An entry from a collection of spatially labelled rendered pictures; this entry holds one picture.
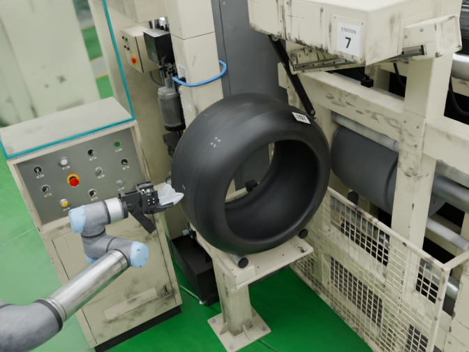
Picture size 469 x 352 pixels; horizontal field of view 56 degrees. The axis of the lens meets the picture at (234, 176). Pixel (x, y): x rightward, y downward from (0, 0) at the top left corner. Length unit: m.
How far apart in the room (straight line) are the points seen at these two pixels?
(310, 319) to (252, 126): 1.52
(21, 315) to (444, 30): 1.25
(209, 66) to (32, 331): 1.06
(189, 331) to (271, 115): 1.59
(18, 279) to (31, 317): 2.32
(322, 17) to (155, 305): 1.83
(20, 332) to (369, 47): 1.09
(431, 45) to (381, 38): 0.13
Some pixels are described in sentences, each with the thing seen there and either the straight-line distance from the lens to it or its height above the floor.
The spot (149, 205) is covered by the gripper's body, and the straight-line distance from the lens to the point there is 1.43.
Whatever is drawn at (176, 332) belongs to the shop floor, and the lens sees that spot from 2.69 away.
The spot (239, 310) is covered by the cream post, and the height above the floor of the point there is 0.21.
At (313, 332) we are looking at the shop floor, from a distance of 2.59.
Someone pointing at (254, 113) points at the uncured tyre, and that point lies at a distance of 1.42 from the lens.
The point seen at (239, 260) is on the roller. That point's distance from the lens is 1.66.
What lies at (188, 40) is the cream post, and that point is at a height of 1.65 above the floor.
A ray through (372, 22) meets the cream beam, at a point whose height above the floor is 1.75.
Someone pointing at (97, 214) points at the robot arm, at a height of 1.30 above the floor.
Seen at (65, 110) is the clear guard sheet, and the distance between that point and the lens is 1.95.
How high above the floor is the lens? 2.06
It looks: 32 degrees down
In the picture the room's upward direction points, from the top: 7 degrees counter-clockwise
